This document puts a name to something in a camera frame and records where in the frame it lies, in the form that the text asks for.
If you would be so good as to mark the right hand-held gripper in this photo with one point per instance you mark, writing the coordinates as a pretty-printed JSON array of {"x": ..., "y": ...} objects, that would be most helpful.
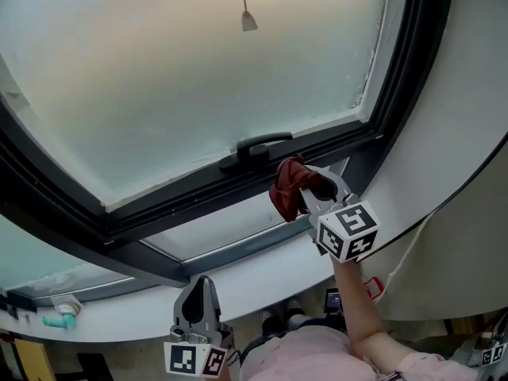
[{"x": 349, "y": 230}]

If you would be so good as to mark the openable frosted window sash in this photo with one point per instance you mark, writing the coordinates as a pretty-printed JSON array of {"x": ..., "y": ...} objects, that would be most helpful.
[{"x": 178, "y": 74}]

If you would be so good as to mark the dark grey window frame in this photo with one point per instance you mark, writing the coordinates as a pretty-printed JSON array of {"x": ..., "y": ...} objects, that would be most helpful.
[{"x": 59, "y": 220}]

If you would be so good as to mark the person's pink shirt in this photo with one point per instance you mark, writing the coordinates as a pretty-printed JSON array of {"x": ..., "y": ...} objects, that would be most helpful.
[{"x": 309, "y": 355}]

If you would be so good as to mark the yellow chair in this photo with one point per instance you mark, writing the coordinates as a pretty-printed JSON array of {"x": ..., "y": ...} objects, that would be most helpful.
[{"x": 33, "y": 359}]

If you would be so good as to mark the white partition panel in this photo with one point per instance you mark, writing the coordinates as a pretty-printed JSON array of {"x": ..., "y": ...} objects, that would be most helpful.
[{"x": 460, "y": 252}]

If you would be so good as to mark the person's shoe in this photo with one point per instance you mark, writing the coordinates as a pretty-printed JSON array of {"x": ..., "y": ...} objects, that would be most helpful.
[
  {"x": 272, "y": 322},
  {"x": 294, "y": 306}
]

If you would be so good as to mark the person's dark trousers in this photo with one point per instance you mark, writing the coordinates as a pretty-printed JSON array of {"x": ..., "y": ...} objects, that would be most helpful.
[{"x": 301, "y": 320}]

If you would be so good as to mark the small black display device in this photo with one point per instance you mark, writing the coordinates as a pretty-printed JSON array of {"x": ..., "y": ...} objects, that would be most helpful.
[{"x": 333, "y": 301}]

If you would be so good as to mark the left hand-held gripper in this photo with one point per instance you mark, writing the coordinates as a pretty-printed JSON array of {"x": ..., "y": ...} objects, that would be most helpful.
[{"x": 190, "y": 351}]

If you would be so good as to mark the white tape roll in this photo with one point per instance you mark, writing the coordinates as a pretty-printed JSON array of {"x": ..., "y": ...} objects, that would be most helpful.
[{"x": 69, "y": 309}]

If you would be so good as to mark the clear plastic bottle red label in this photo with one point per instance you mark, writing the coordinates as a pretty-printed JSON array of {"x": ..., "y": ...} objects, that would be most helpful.
[{"x": 374, "y": 288}]

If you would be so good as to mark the person's right shoe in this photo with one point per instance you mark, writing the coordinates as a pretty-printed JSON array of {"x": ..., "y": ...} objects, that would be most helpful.
[{"x": 294, "y": 306}]

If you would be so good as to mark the small dark window latch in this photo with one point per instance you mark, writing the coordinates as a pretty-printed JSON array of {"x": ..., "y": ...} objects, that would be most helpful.
[{"x": 12, "y": 312}]

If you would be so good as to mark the spare grey hand-held gripper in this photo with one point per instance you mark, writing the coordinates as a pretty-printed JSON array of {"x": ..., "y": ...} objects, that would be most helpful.
[{"x": 486, "y": 351}]

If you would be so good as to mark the large fixed frosted window pane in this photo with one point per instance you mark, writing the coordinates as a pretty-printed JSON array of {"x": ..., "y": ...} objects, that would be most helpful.
[{"x": 39, "y": 260}]

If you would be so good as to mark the person's left shoe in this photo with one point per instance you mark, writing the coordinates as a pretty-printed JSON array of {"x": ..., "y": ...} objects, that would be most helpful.
[{"x": 272, "y": 322}]

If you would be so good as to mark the teal plastic tool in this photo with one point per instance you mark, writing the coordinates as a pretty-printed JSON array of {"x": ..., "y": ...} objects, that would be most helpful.
[{"x": 59, "y": 321}]

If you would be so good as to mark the red wiping cloth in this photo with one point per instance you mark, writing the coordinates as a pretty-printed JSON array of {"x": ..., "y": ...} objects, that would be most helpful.
[{"x": 291, "y": 185}]

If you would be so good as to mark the person's right forearm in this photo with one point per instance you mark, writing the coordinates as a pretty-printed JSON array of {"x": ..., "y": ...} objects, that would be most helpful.
[{"x": 357, "y": 312}]

